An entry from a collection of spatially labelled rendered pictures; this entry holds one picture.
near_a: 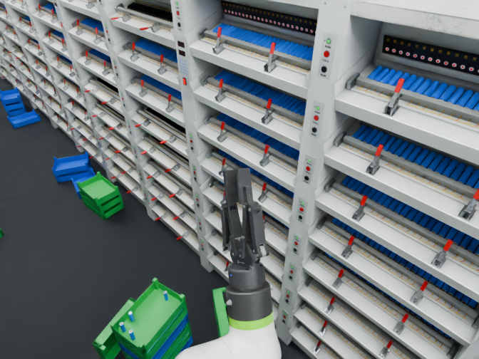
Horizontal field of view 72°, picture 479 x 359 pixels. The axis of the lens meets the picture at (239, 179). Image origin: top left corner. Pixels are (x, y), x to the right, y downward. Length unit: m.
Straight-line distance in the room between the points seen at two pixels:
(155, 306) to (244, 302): 1.20
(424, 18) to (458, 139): 0.29
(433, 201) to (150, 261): 1.97
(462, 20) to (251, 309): 0.72
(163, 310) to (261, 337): 1.16
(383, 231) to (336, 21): 0.66
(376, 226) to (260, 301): 0.62
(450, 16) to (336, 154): 0.49
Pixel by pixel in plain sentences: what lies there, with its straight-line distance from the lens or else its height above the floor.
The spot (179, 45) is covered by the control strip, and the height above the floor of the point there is 1.52.
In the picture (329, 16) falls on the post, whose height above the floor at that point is 1.74.
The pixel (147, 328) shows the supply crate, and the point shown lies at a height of 0.40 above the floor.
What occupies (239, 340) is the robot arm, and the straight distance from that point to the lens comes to 0.71.
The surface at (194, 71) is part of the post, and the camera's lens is 1.54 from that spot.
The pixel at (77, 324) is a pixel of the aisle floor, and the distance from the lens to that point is 2.42.
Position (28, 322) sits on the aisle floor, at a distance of 2.56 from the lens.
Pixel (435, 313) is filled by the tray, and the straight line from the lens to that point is 1.32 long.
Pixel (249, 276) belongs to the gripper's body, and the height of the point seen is 1.40.
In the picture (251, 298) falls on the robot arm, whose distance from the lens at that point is 0.68.
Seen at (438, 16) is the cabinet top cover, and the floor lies 1.79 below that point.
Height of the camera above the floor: 1.95
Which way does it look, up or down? 38 degrees down
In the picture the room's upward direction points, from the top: straight up
